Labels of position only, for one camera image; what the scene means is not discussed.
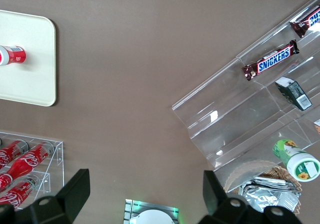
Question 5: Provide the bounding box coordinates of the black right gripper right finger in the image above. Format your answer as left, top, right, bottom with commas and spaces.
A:
199, 170, 301, 224

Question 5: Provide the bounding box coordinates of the red and white cup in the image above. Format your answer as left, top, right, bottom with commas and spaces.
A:
0, 43, 27, 67

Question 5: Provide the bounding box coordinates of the small dark green box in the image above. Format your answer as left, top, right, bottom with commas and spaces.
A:
274, 76, 313, 112

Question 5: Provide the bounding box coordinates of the clear acrylic bottle rack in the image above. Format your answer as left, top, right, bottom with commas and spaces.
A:
0, 131, 65, 203

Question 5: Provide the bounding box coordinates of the clear acrylic tiered display stand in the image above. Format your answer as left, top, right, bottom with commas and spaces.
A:
171, 0, 320, 195

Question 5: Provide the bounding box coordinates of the brown Snickers bar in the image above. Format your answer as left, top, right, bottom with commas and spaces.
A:
241, 39, 300, 83
289, 5, 320, 39

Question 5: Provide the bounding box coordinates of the tan wicker basket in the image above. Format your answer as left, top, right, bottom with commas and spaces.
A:
223, 158, 305, 216

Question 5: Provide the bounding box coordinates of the red cola bottle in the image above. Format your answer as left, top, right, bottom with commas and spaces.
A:
0, 175, 41, 210
0, 141, 55, 193
0, 139, 30, 171

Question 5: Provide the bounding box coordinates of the cream rectangular tray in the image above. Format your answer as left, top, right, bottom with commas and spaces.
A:
0, 9, 57, 107

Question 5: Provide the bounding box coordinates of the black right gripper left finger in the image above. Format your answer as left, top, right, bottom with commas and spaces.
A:
0, 168, 91, 224

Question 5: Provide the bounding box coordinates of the silver foil packet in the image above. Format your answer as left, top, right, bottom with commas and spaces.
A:
251, 175, 296, 192
238, 183, 302, 214

